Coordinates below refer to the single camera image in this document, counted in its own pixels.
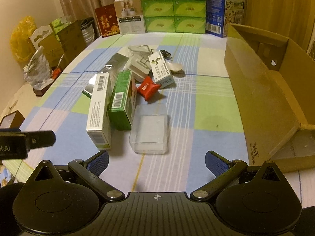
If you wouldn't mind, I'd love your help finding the white tall barcode box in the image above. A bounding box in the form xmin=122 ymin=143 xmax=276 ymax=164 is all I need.
xmin=86 ymin=73 xmax=112 ymax=150

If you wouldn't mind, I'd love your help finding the clear plastic case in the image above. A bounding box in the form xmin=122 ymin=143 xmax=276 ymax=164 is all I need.
xmin=129 ymin=104 xmax=168 ymax=155

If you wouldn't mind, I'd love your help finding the green medicine box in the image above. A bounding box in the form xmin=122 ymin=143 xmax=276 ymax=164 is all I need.
xmin=108 ymin=70 xmax=137 ymax=131

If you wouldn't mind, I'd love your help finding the red snack packet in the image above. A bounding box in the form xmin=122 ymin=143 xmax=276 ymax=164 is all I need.
xmin=137 ymin=76 xmax=161 ymax=101

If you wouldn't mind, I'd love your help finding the silver foil pouch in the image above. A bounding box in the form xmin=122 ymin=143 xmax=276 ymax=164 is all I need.
xmin=82 ymin=53 xmax=129 ymax=98

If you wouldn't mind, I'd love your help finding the white plastic spoon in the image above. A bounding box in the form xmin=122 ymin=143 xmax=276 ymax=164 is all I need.
xmin=166 ymin=60 xmax=183 ymax=73

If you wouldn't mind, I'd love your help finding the white power adapter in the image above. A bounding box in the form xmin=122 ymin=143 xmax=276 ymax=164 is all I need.
xmin=124 ymin=54 xmax=151 ymax=83

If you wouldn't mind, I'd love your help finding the white green-print box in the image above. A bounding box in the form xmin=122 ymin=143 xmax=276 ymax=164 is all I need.
xmin=148 ymin=51 xmax=175 ymax=88

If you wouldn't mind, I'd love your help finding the clear bag with parts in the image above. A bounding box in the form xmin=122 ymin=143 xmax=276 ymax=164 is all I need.
xmin=128 ymin=45 xmax=153 ymax=56

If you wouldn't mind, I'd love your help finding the yellow plastic bag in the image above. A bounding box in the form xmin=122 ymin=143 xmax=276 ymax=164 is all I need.
xmin=10 ymin=16 xmax=37 ymax=63

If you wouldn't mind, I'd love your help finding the brown cardboard boxes stack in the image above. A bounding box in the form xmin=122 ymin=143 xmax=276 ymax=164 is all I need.
xmin=29 ymin=17 xmax=95 ymax=70

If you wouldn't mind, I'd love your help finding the brown cardboard box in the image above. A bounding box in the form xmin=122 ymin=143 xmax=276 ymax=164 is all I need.
xmin=224 ymin=24 xmax=314 ymax=172

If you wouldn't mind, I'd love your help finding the red greeting card box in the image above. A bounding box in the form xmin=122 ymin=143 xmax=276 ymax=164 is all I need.
xmin=94 ymin=4 xmax=120 ymax=37

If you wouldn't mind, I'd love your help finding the white product box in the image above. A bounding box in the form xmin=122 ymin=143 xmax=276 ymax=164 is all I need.
xmin=114 ymin=0 xmax=146 ymax=35

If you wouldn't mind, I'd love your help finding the green tissue pack stack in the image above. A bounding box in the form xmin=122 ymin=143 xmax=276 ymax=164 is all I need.
xmin=141 ymin=0 xmax=206 ymax=34

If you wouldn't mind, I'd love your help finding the blue milk carton box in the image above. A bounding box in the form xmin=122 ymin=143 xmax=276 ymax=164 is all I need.
xmin=206 ymin=0 xmax=245 ymax=37

